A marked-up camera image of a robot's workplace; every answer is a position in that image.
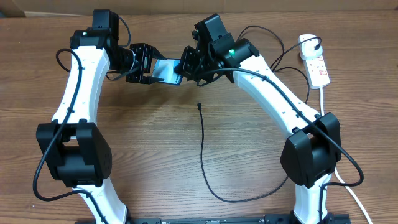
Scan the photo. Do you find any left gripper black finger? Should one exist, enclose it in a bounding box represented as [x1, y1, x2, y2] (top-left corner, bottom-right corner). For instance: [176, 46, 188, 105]
[151, 46, 167, 60]
[146, 76, 164, 85]

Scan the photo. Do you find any black Galaxy smartphone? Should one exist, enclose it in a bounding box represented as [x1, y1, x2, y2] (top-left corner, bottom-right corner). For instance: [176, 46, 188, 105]
[152, 59, 183, 85]

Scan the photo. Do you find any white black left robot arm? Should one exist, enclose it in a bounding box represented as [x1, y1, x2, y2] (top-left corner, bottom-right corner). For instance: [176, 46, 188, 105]
[32, 9, 164, 223]

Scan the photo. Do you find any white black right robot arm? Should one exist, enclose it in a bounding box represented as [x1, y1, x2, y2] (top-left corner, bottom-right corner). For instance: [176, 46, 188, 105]
[176, 14, 341, 223]

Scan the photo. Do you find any white charger plug adapter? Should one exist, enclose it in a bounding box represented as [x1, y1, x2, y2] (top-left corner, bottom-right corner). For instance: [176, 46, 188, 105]
[298, 34, 323, 60]

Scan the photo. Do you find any white power strip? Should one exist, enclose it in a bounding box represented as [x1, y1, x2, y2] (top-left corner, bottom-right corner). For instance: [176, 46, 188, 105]
[303, 55, 330, 89]

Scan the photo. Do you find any black USB charging cable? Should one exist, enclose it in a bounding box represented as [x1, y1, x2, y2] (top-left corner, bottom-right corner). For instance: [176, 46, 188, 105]
[197, 25, 322, 203]

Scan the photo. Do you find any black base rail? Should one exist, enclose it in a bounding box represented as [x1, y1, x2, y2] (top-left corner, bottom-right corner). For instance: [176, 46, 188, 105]
[74, 213, 351, 224]

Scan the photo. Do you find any white power strip cord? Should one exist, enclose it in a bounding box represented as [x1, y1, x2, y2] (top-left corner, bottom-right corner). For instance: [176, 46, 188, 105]
[318, 86, 373, 224]

